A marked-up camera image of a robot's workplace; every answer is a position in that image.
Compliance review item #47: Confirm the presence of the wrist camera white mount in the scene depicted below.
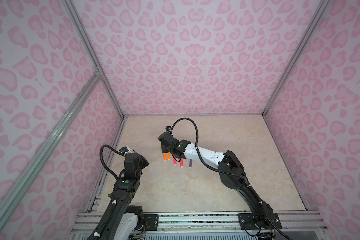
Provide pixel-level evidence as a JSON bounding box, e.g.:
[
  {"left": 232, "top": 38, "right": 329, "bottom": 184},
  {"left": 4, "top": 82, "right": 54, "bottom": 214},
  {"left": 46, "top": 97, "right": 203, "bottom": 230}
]
[
  {"left": 119, "top": 146, "right": 133, "bottom": 156},
  {"left": 166, "top": 126, "right": 173, "bottom": 134}
]

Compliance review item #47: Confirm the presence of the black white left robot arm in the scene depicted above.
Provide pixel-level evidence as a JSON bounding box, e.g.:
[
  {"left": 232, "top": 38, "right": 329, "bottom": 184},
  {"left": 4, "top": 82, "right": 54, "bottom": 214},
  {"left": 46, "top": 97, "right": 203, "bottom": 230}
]
[{"left": 88, "top": 153, "right": 149, "bottom": 240}]

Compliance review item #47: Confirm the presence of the aluminium front rail frame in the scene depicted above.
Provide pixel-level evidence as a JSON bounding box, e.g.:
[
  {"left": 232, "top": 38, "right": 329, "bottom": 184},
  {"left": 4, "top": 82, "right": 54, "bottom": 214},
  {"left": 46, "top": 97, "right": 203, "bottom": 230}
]
[{"left": 68, "top": 211, "right": 328, "bottom": 240}]

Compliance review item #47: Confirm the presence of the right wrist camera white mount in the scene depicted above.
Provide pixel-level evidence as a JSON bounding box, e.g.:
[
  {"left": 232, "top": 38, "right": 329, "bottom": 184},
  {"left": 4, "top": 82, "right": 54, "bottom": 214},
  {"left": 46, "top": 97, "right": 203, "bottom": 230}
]
[{"left": 166, "top": 126, "right": 173, "bottom": 134}]

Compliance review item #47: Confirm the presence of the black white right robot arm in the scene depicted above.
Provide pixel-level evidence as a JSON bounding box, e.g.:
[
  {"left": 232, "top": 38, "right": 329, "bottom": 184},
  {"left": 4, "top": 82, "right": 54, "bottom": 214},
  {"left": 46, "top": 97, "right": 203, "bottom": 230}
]
[{"left": 158, "top": 132, "right": 282, "bottom": 231}]

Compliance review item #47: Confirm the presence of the diagonal aluminium wall strut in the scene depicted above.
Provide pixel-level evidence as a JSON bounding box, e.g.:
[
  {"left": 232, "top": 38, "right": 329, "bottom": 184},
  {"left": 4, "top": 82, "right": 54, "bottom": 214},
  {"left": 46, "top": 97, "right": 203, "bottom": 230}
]
[{"left": 0, "top": 73, "right": 102, "bottom": 233}]

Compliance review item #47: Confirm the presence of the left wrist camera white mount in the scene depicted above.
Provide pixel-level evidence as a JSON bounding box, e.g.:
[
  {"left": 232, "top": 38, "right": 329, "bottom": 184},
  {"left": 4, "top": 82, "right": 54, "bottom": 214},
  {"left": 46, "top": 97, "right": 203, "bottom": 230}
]
[{"left": 119, "top": 146, "right": 133, "bottom": 156}]

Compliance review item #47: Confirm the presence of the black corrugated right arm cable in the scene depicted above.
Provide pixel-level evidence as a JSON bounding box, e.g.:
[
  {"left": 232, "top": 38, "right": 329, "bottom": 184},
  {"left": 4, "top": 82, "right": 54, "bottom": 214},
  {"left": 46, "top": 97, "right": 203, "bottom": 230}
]
[{"left": 170, "top": 117, "right": 289, "bottom": 240}]

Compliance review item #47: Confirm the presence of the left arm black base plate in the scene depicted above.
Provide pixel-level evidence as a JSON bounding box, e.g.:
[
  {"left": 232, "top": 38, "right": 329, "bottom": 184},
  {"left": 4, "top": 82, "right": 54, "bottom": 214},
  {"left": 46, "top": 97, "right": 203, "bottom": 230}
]
[{"left": 133, "top": 214, "right": 159, "bottom": 232}]

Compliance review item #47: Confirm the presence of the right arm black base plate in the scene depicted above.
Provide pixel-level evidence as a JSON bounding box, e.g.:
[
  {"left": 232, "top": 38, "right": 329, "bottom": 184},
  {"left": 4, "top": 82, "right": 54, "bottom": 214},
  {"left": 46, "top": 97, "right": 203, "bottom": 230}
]
[{"left": 238, "top": 213, "right": 283, "bottom": 231}]

